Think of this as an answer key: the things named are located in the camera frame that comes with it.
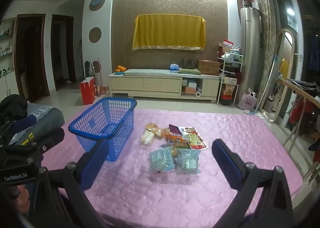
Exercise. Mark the round blue wall plate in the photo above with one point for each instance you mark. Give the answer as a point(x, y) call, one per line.
point(97, 2)

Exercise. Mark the wooden clothes rack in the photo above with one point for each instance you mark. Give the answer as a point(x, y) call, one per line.
point(300, 93)

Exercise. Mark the beige low cabinet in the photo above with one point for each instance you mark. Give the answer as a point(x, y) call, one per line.
point(160, 85)

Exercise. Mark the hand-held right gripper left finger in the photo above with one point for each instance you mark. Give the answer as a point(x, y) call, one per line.
point(93, 165)

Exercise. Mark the red paper bag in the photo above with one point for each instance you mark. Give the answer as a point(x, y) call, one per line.
point(87, 91)

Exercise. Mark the brown cardboard box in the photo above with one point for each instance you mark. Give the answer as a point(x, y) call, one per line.
point(208, 67)

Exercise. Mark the green folded cloth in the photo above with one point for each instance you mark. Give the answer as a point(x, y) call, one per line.
point(189, 70)

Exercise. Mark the black jacket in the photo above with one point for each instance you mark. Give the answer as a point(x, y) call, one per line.
point(12, 108)

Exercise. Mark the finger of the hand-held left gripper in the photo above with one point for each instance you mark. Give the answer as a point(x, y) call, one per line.
point(23, 123)
point(52, 138)

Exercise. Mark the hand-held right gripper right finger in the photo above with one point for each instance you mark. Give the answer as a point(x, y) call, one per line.
point(225, 160)

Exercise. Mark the yellow cloth cover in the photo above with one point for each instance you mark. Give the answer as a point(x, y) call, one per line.
point(168, 31)

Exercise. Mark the silver standing air conditioner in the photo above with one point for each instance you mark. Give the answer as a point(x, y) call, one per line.
point(250, 42)

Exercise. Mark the blue plastic basket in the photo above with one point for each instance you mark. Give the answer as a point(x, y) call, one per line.
point(85, 128)

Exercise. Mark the light blue snack packet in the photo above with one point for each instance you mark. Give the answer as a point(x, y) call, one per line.
point(161, 161)
point(188, 161)

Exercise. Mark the white metal rack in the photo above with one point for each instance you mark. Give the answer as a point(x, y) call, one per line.
point(230, 80)

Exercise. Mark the white wall cabinet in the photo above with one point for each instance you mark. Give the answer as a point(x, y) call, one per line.
point(6, 82)

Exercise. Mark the round brown wall plate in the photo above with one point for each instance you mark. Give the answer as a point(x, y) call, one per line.
point(95, 35)

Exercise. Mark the person's left hand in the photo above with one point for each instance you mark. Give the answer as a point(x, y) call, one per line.
point(22, 199)

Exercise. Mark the plate of oranges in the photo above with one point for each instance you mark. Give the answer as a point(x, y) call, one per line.
point(120, 69)

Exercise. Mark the orange and white snack packet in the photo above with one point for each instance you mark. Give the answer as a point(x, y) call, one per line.
point(166, 135)

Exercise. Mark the white tape roll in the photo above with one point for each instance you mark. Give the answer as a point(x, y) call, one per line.
point(198, 94)

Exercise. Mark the black router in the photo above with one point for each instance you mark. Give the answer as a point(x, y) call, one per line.
point(188, 64)

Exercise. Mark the red and yellow snack packet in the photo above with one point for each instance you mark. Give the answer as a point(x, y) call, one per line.
point(195, 140)

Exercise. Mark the grey covered bed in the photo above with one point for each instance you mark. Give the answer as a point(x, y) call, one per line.
point(47, 118)

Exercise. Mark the dark wooden door frame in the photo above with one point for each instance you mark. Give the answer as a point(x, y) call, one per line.
point(18, 55)
point(72, 50)

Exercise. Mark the orange box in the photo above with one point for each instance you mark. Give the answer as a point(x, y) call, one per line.
point(190, 90)

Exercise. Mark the blue tissue box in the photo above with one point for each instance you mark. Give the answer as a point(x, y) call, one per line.
point(174, 67)

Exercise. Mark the pink gift bag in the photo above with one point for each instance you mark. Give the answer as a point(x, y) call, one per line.
point(247, 101)

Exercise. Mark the patterned beige curtain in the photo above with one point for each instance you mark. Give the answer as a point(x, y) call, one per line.
point(266, 42)

